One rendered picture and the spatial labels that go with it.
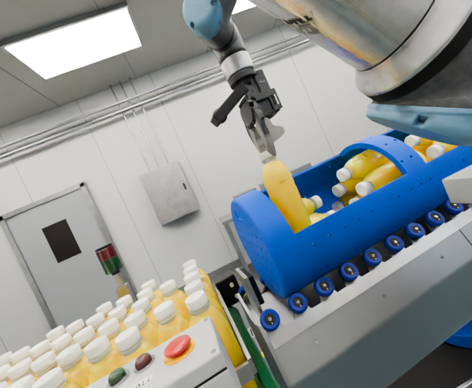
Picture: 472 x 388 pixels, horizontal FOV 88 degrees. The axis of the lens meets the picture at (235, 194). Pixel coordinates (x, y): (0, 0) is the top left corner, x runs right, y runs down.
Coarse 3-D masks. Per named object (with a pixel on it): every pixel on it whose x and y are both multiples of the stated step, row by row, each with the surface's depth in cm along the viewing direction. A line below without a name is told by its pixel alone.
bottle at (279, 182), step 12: (276, 156) 60; (264, 168) 60; (276, 168) 58; (264, 180) 60; (276, 180) 58; (288, 180) 58; (276, 192) 58; (288, 192) 58; (276, 204) 59; (288, 204) 58; (300, 204) 59; (288, 216) 58; (300, 216) 58; (300, 228) 58
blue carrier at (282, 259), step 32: (416, 160) 62; (448, 160) 63; (256, 192) 61; (320, 192) 85; (384, 192) 58; (416, 192) 61; (256, 224) 53; (288, 224) 53; (320, 224) 54; (352, 224) 56; (384, 224) 59; (256, 256) 66; (288, 256) 52; (320, 256) 54; (352, 256) 61; (288, 288) 54
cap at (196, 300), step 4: (196, 292) 46; (200, 292) 45; (204, 292) 45; (188, 296) 46; (192, 296) 45; (196, 296) 44; (200, 296) 44; (204, 296) 44; (188, 300) 44; (192, 300) 43; (196, 300) 43; (200, 300) 43; (204, 300) 44; (188, 304) 43; (192, 304) 43; (196, 304) 43; (200, 304) 43; (204, 304) 44; (188, 308) 44; (192, 308) 43; (196, 308) 43
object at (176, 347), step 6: (180, 336) 33; (186, 336) 32; (174, 342) 32; (180, 342) 31; (186, 342) 31; (168, 348) 31; (174, 348) 31; (180, 348) 30; (186, 348) 32; (168, 354) 30; (174, 354) 30; (180, 354) 31
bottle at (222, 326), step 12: (192, 312) 43; (204, 312) 44; (216, 312) 44; (192, 324) 43; (216, 324) 43; (228, 324) 45; (228, 336) 43; (228, 348) 43; (240, 348) 46; (240, 360) 44; (252, 384) 44
